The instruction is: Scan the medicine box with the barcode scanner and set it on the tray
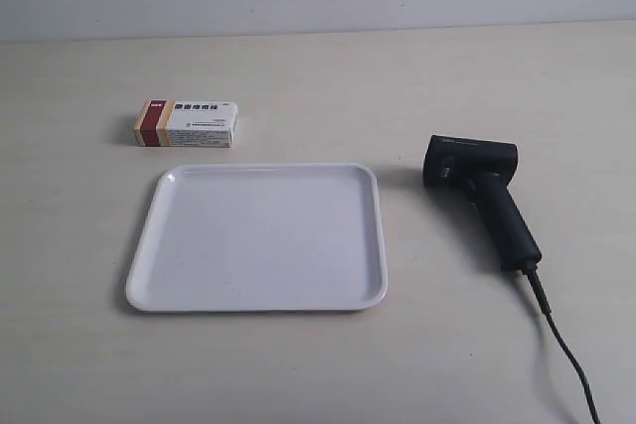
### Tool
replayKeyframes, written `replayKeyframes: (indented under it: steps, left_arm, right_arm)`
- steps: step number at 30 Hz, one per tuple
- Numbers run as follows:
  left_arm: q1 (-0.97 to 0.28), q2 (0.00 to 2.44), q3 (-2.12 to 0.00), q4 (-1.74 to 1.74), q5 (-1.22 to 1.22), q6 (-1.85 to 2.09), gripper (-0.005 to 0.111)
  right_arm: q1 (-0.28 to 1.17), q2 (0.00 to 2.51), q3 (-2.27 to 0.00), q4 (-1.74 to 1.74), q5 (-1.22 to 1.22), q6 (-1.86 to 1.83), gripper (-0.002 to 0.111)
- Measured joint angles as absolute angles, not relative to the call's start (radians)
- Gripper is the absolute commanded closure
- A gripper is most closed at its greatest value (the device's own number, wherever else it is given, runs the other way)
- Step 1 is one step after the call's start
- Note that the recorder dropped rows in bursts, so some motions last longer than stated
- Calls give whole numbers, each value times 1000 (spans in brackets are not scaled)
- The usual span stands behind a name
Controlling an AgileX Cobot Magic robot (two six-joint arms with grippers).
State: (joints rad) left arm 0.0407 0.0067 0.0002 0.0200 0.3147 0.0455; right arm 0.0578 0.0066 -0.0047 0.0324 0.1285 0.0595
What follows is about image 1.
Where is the white and red medicine box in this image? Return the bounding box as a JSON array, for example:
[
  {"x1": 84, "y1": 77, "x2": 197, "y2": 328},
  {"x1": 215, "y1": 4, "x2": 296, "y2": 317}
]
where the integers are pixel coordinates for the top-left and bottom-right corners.
[{"x1": 133, "y1": 99, "x2": 239, "y2": 148}]

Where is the black handheld barcode scanner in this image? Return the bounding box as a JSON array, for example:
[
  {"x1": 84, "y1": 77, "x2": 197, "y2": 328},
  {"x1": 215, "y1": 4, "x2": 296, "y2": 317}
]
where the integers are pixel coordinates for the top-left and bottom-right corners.
[{"x1": 421, "y1": 134, "x2": 543, "y2": 273}]

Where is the white plastic tray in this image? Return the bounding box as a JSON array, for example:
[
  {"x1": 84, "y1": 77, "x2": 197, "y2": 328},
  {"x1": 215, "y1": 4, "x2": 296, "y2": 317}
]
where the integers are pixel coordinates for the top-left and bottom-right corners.
[{"x1": 125, "y1": 163, "x2": 389, "y2": 314}]

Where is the black scanner cable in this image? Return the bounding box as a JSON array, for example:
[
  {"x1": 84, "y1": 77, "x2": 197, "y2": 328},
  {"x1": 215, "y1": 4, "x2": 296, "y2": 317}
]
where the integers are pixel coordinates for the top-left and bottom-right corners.
[{"x1": 520, "y1": 267, "x2": 603, "y2": 424}]

